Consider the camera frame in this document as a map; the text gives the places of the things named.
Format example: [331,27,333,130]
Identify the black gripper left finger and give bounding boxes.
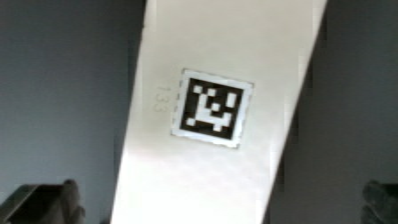
[0,179,86,224]

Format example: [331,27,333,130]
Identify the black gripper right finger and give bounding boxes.
[361,180,398,224]

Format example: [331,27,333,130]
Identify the white cabinet top block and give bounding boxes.
[111,0,329,224]

